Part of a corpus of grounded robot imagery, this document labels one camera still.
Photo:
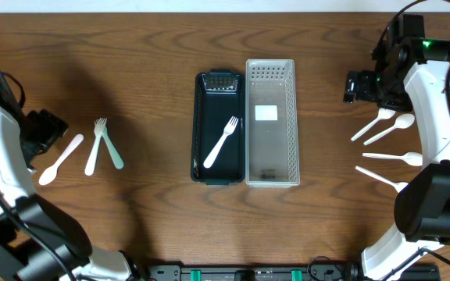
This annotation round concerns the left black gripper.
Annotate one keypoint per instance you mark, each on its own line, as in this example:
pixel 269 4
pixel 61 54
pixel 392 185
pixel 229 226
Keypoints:
pixel 48 127

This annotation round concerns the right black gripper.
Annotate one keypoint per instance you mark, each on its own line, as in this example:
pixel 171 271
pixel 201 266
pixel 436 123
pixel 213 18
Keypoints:
pixel 368 77

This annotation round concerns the white plastic spoon top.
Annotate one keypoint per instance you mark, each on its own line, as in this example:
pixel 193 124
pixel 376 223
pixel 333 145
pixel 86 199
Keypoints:
pixel 382 114

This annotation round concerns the white plastic spoon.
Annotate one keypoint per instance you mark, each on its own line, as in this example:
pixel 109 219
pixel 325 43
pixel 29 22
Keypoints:
pixel 411 158
pixel 402 122
pixel 399 186
pixel 382 114

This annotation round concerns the cream plastic spoon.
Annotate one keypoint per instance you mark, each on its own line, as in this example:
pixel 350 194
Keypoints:
pixel 51 172

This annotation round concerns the white plastic fork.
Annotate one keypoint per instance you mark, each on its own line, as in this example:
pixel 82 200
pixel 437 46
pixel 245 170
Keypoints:
pixel 98 132
pixel 227 130

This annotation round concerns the pale green plastic fork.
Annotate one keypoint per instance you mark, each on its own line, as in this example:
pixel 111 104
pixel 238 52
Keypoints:
pixel 114 154

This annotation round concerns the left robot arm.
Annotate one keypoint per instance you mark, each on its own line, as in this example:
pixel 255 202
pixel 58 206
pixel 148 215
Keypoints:
pixel 38 240

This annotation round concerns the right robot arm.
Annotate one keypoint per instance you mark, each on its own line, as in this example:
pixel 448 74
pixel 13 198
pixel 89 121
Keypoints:
pixel 412 74

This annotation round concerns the clear perforated plastic basket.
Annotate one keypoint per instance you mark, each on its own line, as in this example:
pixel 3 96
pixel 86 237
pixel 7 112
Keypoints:
pixel 271 153

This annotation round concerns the white plastic spoon bottom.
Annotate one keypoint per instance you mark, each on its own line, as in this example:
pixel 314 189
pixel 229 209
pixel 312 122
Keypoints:
pixel 399 186

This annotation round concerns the white label in basket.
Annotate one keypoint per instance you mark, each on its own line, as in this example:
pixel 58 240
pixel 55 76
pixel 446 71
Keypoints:
pixel 266 113

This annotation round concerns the black perforated plastic basket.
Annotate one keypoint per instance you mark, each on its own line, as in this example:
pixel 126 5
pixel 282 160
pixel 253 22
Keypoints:
pixel 219 96

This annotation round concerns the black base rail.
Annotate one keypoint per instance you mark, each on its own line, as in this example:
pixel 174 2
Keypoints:
pixel 323 272

